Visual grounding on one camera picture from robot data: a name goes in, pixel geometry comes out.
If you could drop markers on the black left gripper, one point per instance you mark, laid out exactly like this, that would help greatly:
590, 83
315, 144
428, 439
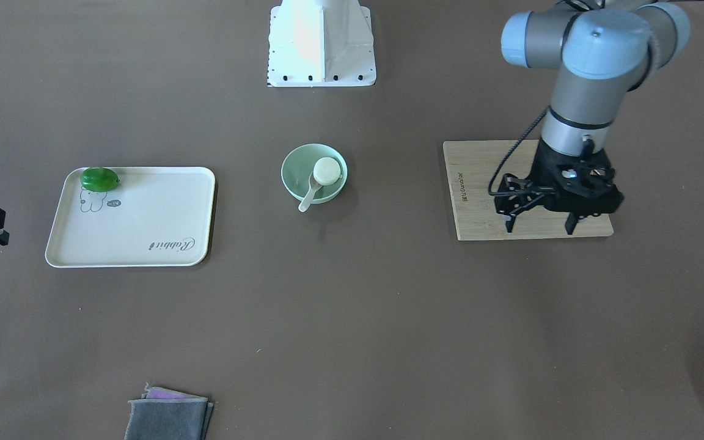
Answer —
543, 166

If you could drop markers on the white ceramic spoon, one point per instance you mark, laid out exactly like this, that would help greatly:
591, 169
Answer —
314, 186

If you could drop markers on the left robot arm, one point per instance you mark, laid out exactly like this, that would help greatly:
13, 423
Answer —
600, 51

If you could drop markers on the mint green bowl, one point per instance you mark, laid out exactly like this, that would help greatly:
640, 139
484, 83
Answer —
298, 165

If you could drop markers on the wooden cutting board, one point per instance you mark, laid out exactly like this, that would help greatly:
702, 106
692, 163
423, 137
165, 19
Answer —
469, 167

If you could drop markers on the green lime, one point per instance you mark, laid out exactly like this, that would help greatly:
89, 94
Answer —
99, 179

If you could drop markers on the cream rabbit tray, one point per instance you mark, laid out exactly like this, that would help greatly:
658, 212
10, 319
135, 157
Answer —
157, 216

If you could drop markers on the grey folded cloth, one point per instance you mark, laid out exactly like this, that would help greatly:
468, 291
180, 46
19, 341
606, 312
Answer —
161, 413

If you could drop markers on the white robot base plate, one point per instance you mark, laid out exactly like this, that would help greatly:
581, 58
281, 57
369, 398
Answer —
321, 44

